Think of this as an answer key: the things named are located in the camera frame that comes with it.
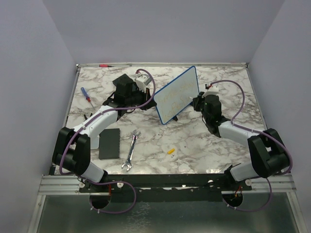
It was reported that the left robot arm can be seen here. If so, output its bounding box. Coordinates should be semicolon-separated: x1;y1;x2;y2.
52;68;156;192

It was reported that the red marker on rail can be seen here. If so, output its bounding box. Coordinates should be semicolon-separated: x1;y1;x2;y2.
99;64;114;67

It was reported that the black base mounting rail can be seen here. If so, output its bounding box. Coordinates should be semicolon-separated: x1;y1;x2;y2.
79;173;252;202

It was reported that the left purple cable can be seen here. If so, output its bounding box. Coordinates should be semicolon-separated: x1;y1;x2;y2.
59;68;156;216

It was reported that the silver open-end wrench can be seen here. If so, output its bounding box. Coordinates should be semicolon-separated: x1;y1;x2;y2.
121;130;140;172

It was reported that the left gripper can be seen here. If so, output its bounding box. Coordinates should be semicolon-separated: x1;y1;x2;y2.
126;86;157;111

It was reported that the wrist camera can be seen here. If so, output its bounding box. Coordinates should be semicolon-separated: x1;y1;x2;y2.
135;73;151;92
203;84;219;98

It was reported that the blue red screwdriver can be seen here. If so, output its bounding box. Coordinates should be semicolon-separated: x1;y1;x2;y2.
81;87;94;108

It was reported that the blue framed whiteboard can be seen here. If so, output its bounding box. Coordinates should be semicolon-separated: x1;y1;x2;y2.
154;66;199;125

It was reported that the purple cable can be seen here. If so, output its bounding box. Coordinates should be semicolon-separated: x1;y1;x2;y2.
59;68;156;216
211;80;293;212

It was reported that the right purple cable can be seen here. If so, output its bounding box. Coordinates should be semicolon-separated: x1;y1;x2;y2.
211;80;293;212

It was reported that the black rectangular box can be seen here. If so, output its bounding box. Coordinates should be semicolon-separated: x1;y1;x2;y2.
99;128;120;160

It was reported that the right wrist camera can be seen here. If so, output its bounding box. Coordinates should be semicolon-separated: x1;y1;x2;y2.
203;84;219;98

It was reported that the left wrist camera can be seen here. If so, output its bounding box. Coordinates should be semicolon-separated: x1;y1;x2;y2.
135;73;151;92

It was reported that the small white container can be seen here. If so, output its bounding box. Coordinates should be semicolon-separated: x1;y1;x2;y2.
90;135;100;150

